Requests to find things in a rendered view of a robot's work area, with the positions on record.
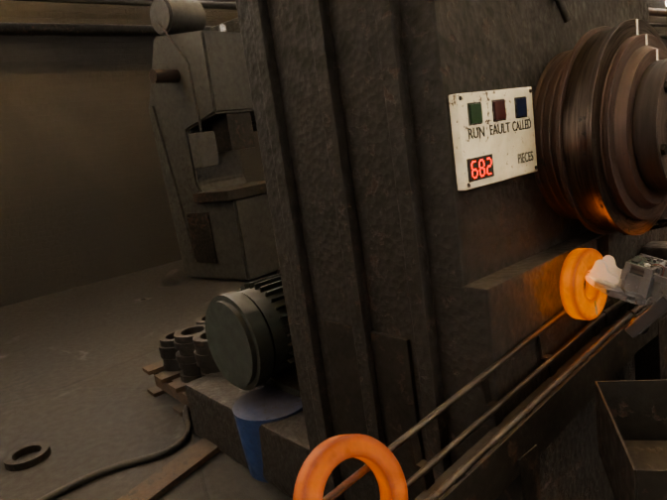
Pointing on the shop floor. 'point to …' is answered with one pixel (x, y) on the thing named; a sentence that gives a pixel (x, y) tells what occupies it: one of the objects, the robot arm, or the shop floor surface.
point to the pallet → (182, 362)
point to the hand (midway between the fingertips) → (585, 275)
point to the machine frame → (417, 222)
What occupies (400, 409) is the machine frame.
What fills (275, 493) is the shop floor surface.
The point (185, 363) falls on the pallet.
